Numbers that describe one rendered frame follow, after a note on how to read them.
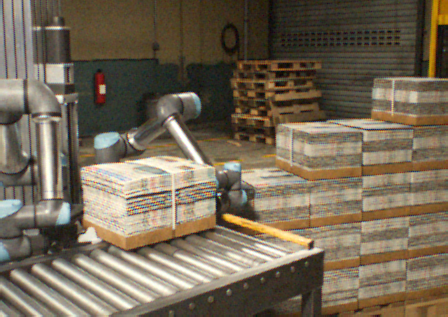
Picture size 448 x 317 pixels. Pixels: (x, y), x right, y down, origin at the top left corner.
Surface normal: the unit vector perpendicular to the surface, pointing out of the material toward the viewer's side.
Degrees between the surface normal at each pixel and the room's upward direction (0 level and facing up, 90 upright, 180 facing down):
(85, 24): 90
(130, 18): 90
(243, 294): 90
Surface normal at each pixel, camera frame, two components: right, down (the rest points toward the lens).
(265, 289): 0.66, 0.12
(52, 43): -0.24, 0.16
